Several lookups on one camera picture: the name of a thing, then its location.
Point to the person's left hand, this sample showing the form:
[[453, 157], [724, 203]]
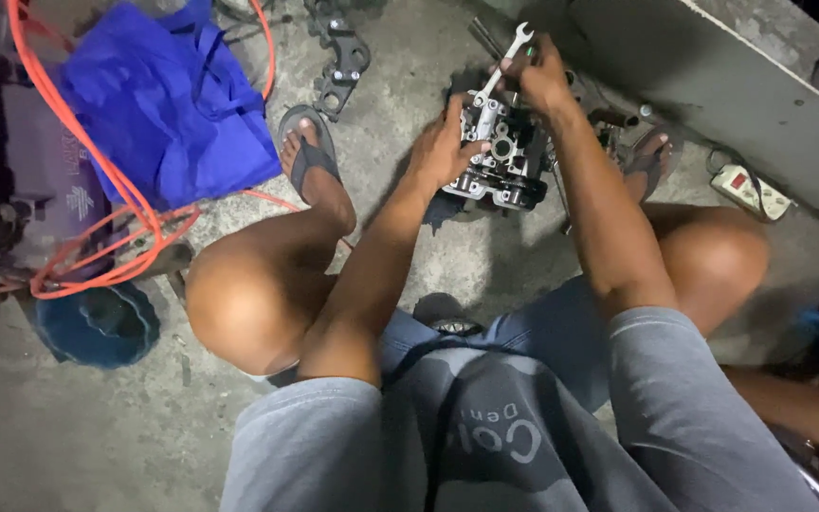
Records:
[[441, 153]]

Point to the white power strip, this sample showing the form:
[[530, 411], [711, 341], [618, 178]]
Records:
[[751, 190]]

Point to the person's blue denim shorts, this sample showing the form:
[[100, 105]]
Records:
[[544, 327]]

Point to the person's right fingers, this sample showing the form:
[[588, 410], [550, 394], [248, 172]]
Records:
[[520, 67]]

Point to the metal engine cylinder head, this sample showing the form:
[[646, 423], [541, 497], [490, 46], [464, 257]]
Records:
[[505, 167]]

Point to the blue fabric bag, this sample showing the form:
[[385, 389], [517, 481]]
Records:
[[168, 106]]

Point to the dark right flip-flop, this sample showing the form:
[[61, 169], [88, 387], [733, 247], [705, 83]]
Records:
[[643, 162]]

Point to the person's leg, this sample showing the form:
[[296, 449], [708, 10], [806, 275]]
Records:
[[715, 256], [260, 298]]

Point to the black metal tube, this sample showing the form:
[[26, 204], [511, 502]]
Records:
[[484, 37]]

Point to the dark flip-flop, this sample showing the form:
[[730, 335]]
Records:
[[310, 162], [643, 162]]

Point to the person's right leg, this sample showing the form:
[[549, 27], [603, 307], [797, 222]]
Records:
[[715, 256]]

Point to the black metal bracket part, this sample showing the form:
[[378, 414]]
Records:
[[342, 71]]

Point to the thin metal rod tool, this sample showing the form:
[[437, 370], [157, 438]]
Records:
[[562, 203]]

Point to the person's left leg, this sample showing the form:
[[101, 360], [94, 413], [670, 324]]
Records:
[[260, 298]]

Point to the blue round fan cover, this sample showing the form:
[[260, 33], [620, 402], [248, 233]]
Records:
[[97, 326]]

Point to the person's grey shirt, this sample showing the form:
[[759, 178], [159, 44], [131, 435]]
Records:
[[523, 441]]

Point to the dark left flip-flop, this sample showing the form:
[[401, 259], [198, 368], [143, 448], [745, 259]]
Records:
[[310, 162]]

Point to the person's right hand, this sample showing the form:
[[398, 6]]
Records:
[[544, 82]]

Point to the silver combination wrench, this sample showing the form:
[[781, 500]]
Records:
[[493, 77]]

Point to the grey compressor machine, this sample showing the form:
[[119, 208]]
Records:
[[18, 178]]

